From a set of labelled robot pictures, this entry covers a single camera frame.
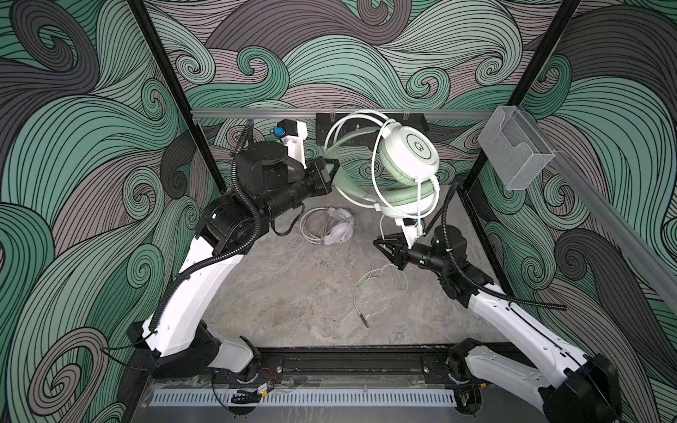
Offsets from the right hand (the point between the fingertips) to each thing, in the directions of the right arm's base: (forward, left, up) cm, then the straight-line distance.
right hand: (377, 241), depth 71 cm
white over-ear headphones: (+15, +10, -17) cm, 25 cm away
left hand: (+2, +10, +27) cm, 29 cm away
